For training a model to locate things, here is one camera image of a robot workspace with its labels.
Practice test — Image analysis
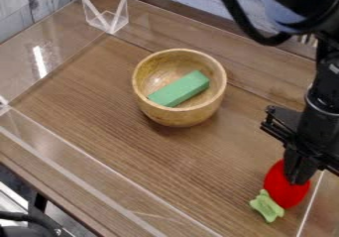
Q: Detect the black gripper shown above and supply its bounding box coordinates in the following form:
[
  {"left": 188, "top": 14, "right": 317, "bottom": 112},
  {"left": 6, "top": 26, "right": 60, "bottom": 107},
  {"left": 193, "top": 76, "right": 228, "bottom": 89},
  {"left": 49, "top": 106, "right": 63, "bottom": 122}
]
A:
[{"left": 260, "top": 82, "right": 339, "bottom": 185}]

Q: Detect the red plush fruit green leaf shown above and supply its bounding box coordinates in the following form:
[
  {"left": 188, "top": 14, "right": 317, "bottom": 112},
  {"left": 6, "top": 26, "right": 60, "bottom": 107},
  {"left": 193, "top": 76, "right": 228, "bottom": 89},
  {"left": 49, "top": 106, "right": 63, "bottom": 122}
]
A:
[{"left": 249, "top": 160, "right": 311, "bottom": 223}]

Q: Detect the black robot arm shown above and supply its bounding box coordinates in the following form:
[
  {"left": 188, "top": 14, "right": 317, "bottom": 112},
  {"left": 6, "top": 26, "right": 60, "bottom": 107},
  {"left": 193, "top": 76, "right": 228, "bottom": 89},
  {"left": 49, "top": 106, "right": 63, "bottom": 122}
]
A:
[{"left": 260, "top": 0, "right": 339, "bottom": 184}]

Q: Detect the green rectangular block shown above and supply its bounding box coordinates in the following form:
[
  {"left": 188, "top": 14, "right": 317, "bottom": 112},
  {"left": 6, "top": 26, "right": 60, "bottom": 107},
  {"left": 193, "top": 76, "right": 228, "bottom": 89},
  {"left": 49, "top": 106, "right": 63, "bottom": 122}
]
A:
[{"left": 147, "top": 70, "right": 209, "bottom": 107}]

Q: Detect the wooden bowl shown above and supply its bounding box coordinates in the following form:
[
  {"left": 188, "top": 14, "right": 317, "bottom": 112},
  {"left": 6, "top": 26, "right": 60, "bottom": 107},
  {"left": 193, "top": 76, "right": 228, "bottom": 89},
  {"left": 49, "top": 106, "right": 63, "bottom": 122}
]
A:
[{"left": 131, "top": 49, "right": 228, "bottom": 127}]

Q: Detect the black table leg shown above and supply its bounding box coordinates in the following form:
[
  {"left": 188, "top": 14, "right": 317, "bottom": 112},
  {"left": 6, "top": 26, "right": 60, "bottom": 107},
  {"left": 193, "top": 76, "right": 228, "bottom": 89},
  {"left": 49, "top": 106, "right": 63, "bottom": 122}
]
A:
[{"left": 33, "top": 192, "right": 48, "bottom": 212}]

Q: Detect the clear acrylic tray wall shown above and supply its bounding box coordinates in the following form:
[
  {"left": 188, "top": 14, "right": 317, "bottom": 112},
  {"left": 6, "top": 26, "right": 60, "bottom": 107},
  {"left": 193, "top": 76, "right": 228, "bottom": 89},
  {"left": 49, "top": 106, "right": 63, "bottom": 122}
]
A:
[{"left": 0, "top": 102, "right": 223, "bottom": 237}]

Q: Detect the black cable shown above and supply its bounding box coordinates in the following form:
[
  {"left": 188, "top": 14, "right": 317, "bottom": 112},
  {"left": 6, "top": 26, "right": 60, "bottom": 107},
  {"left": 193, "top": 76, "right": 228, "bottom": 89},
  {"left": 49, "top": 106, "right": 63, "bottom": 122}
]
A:
[{"left": 211, "top": 0, "right": 339, "bottom": 47}]

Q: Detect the clear acrylic corner bracket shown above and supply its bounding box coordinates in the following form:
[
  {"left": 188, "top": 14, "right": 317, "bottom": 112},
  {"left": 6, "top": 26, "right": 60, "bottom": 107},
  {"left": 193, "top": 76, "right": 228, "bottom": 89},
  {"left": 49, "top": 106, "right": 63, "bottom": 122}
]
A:
[{"left": 81, "top": 0, "right": 128, "bottom": 35}]

